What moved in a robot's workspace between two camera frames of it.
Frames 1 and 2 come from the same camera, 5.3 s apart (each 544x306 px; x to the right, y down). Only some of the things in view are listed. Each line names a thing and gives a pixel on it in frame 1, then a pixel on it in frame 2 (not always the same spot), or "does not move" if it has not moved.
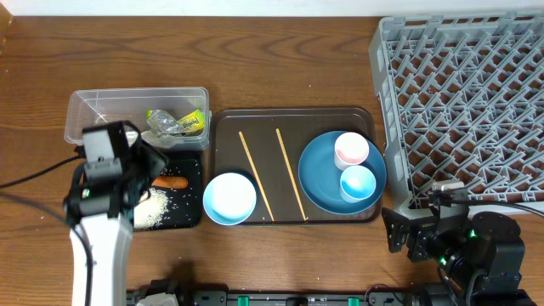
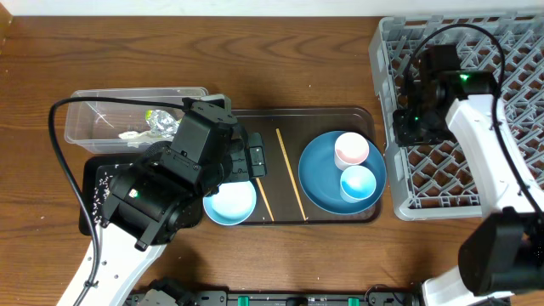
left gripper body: x=147 y=161 → x=240 y=157
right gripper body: x=427 y=242 → x=419 y=127
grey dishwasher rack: x=461 y=99 does not move
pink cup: x=351 y=148 does not move
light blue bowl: x=229 y=199 does not move
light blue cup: x=357 y=183 does not move
